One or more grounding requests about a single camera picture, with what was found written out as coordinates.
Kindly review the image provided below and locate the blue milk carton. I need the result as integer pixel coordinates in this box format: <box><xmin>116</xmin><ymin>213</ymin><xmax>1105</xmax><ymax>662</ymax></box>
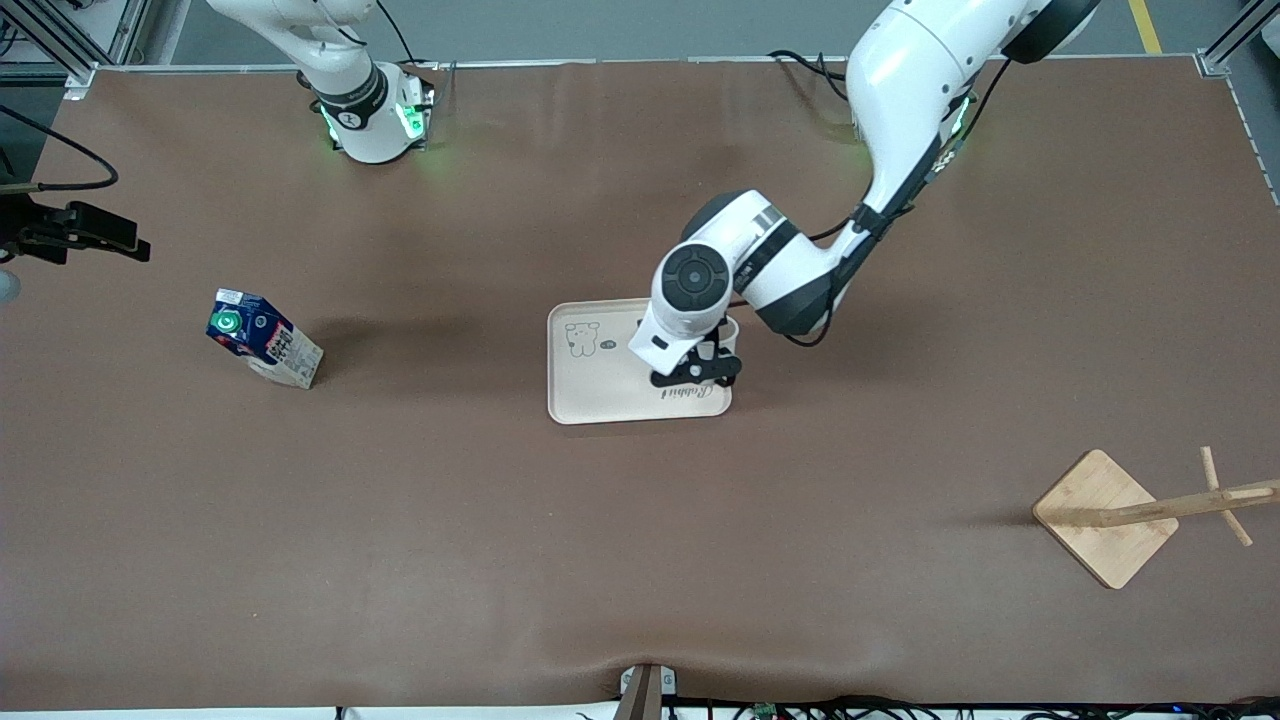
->
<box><xmin>206</xmin><ymin>288</ymin><xmax>325</xmax><ymax>390</ymax></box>

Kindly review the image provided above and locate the beige rabbit print tray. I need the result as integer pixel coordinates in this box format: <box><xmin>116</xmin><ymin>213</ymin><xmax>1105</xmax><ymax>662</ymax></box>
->
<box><xmin>547</xmin><ymin>296</ymin><xmax>733</xmax><ymax>426</ymax></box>

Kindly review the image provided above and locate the wooden cup stand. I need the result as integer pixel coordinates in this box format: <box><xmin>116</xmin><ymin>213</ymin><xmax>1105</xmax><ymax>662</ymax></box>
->
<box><xmin>1032</xmin><ymin>446</ymin><xmax>1280</xmax><ymax>590</ymax></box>

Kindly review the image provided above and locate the brown table cover mat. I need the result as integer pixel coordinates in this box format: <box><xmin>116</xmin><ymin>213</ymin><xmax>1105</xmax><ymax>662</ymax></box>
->
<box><xmin>0</xmin><ymin>55</ymin><xmax>1280</xmax><ymax>713</ymax></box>

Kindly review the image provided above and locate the metal table clamp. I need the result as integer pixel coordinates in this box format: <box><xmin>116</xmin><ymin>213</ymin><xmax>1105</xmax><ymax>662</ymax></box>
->
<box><xmin>620</xmin><ymin>662</ymin><xmax>679</xmax><ymax>720</ymax></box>

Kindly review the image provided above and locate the aluminium frame post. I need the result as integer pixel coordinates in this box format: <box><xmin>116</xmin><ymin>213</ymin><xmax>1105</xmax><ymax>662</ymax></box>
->
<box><xmin>1198</xmin><ymin>0</ymin><xmax>1280</xmax><ymax>79</ymax></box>
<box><xmin>0</xmin><ymin>0</ymin><xmax>151</xmax><ymax>96</ymax></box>

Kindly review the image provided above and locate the black left arm base cable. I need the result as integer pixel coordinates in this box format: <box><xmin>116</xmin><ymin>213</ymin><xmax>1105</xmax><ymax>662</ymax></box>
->
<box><xmin>768</xmin><ymin>50</ymin><xmax>853</xmax><ymax>109</ymax></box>

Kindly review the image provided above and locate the black arm base cable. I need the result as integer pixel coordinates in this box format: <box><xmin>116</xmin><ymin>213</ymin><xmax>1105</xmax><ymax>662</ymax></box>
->
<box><xmin>768</xmin><ymin>50</ymin><xmax>853</xmax><ymax>109</ymax></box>
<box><xmin>375</xmin><ymin>0</ymin><xmax>426</xmax><ymax>71</ymax></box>

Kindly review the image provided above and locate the black right arm base cable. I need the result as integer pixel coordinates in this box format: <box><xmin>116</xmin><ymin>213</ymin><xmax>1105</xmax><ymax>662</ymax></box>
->
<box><xmin>375</xmin><ymin>0</ymin><xmax>426</xmax><ymax>71</ymax></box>

